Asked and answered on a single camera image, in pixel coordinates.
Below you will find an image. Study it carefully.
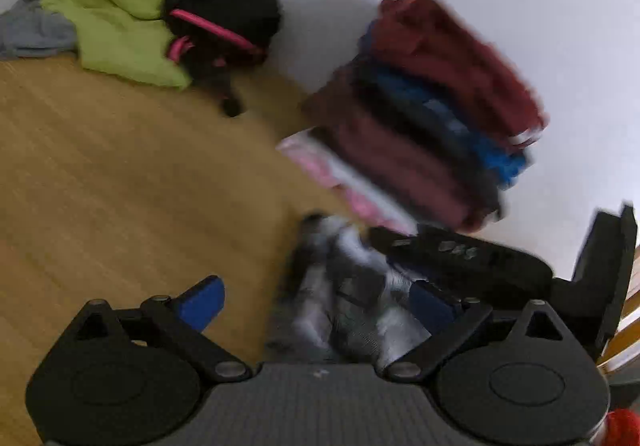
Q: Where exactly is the folded pink printed garment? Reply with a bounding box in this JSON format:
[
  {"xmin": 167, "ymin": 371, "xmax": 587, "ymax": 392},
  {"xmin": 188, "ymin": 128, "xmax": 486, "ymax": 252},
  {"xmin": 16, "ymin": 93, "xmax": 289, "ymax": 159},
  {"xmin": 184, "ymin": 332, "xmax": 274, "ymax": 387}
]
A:
[{"xmin": 277, "ymin": 128, "xmax": 422, "ymax": 238}]

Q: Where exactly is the folded blue garment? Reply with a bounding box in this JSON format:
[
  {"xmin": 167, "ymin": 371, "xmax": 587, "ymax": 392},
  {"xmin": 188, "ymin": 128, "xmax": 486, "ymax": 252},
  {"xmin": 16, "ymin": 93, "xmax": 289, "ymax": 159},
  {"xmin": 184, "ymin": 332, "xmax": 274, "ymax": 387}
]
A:
[{"xmin": 358, "ymin": 24, "xmax": 531, "ymax": 190}]

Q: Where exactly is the light grey garment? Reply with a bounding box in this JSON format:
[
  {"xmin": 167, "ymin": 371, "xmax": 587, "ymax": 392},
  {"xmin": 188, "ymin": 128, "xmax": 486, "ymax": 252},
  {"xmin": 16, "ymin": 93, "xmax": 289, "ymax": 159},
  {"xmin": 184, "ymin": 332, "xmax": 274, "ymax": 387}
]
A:
[{"xmin": 0, "ymin": 0, "xmax": 79, "ymax": 60}]

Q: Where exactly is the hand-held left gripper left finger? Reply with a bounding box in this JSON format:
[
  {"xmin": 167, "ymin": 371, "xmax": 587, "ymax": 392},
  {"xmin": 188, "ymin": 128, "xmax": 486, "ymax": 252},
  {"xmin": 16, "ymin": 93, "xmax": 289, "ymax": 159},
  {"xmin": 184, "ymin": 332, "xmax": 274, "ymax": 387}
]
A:
[{"xmin": 65, "ymin": 275, "xmax": 254, "ymax": 383}]

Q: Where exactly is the lime green garment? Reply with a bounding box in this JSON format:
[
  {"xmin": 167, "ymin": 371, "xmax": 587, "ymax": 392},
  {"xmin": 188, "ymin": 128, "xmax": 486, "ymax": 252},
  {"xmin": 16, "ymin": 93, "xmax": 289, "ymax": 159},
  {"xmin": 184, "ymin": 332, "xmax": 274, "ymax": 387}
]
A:
[{"xmin": 40, "ymin": 0, "xmax": 200, "ymax": 90}]

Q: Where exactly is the folded plain maroon garment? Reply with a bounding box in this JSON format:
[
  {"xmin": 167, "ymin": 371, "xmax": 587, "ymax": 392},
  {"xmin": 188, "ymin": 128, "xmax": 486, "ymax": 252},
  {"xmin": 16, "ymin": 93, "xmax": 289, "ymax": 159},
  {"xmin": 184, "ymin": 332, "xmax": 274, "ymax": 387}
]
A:
[{"xmin": 300, "ymin": 69, "xmax": 497, "ymax": 235}]

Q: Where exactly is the black garment with pink trim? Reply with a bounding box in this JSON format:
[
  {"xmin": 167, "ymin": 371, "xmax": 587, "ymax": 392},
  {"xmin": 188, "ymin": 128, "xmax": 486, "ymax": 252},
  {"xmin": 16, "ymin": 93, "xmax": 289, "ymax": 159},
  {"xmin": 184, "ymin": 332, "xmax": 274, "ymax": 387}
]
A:
[{"xmin": 163, "ymin": 0, "xmax": 282, "ymax": 118}]

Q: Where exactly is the grey white plaid garment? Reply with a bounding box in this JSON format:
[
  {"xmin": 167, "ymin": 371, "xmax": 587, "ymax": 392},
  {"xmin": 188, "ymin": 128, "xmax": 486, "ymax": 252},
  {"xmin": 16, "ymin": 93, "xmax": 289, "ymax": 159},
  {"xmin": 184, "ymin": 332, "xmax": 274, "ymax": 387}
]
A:
[{"xmin": 264, "ymin": 213, "xmax": 437, "ymax": 368}]

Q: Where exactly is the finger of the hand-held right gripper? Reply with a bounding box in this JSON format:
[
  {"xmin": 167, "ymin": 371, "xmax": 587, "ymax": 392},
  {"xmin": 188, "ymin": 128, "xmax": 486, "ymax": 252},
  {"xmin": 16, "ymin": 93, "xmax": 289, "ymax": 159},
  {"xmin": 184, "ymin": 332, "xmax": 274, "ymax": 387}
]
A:
[{"xmin": 367, "ymin": 225, "xmax": 554, "ymax": 298}]

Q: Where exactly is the red cloth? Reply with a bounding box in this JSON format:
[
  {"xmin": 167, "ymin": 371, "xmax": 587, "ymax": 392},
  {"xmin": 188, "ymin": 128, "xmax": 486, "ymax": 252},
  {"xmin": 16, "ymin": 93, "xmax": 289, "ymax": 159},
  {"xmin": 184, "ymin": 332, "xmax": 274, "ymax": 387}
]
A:
[{"xmin": 602, "ymin": 407, "xmax": 640, "ymax": 446}]

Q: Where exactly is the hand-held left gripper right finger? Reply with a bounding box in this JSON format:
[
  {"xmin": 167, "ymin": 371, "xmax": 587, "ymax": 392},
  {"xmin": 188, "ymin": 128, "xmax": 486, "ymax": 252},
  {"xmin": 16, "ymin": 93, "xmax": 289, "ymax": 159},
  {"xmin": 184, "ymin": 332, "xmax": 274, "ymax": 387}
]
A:
[{"xmin": 382, "ymin": 278, "xmax": 572, "ymax": 383}]

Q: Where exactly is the folded maroon garment white stripe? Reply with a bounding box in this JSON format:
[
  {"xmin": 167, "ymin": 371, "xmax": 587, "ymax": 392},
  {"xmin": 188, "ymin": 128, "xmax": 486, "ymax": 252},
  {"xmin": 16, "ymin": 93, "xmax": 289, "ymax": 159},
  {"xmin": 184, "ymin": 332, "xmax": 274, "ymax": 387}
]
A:
[{"xmin": 369, "ymin": 0, "xmax": 549, "ymax": 150}]

